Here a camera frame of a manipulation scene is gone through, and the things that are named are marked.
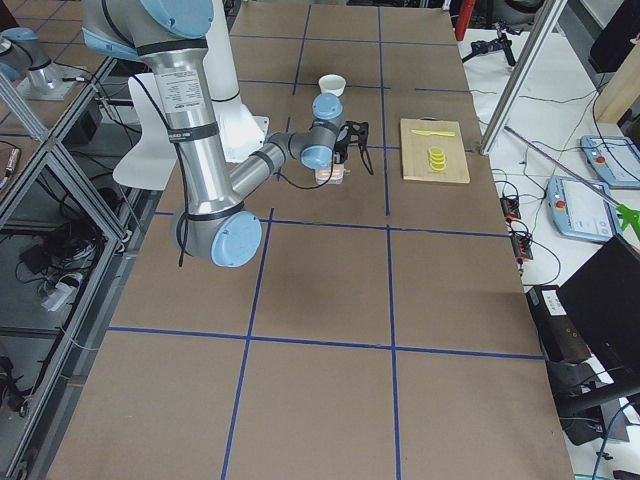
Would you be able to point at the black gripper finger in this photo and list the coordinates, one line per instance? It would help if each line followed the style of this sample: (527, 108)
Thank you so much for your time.
(338, 158)

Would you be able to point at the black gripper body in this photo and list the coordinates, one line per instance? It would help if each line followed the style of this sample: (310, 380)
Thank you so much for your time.
(340, 149)

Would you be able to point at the clear plastic egg box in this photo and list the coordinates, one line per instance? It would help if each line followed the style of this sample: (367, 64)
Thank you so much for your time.
(331, 175)

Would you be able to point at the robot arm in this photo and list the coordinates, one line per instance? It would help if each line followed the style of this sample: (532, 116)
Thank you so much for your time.
(170, 38)

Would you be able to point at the white bowl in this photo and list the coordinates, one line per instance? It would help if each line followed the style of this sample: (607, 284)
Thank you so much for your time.
(333, 84)

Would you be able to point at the bamboo cutting board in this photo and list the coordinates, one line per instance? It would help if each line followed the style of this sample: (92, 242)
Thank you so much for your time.
(415, 152)

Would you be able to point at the yellow plastic knife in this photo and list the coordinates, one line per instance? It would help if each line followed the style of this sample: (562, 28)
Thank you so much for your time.
(448, 134)

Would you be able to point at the white chair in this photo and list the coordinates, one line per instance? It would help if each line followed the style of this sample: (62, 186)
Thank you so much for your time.
(149, 164)

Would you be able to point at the teach pendant near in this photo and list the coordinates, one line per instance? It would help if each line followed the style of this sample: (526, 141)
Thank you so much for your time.
(579, 213)

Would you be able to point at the teach pendant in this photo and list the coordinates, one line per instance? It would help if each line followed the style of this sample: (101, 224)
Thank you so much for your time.
(615, 159)
(579, 213)

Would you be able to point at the teach pendant far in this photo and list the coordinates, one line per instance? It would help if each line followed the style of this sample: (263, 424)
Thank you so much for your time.
(615, 159)

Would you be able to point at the reacher grabber stick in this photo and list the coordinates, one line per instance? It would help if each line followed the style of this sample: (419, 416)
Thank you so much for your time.
(629, 216)

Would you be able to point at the black monitor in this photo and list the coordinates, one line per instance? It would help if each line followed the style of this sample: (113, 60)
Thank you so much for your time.
(602, 300)

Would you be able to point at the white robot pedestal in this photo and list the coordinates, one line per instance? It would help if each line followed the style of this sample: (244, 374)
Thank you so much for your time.
(240, 132)

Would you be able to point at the aluminium frame post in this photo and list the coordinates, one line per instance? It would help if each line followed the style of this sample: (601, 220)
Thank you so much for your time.
(543, 26)

